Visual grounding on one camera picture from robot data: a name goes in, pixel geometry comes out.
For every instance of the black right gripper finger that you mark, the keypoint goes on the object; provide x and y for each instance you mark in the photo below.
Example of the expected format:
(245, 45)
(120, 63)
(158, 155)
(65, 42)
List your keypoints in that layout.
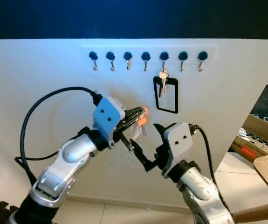
(161, 132)
(144, 162)

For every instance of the keys with orange tag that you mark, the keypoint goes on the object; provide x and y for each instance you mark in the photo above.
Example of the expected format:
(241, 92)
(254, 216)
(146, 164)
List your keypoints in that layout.
(142, 120)

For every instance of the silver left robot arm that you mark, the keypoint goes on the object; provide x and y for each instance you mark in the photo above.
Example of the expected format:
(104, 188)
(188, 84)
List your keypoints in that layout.
(73, 154)

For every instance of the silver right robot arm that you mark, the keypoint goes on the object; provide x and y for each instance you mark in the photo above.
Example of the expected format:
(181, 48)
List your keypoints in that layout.
(199, 191)

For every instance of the silver keys bunch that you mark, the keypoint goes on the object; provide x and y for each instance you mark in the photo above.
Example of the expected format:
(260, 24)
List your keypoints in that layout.
(162, 77)

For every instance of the black knob metal hook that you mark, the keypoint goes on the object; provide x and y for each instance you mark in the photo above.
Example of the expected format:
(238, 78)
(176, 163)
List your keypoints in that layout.
(183, 55)
(164, 55)
(110, 55)
(93, 55)
(128, 55)
(202, 55)
(146, 55)

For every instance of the brown cardboard box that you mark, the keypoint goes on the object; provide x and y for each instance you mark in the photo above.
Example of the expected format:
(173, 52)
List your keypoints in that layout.
(259, 123)

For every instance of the brown wooden beam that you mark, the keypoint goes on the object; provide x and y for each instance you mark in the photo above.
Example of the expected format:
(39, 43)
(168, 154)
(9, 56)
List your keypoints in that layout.
(259, 213)

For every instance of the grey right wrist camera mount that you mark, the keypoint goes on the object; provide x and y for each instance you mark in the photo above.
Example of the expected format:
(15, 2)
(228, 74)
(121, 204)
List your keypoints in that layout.
(178, 140)

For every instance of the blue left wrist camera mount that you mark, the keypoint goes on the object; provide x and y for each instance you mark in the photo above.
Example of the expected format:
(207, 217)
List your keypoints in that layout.
(108, 120)

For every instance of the white hook rail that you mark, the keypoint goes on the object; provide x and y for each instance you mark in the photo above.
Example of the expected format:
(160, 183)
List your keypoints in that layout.
(136, 48)

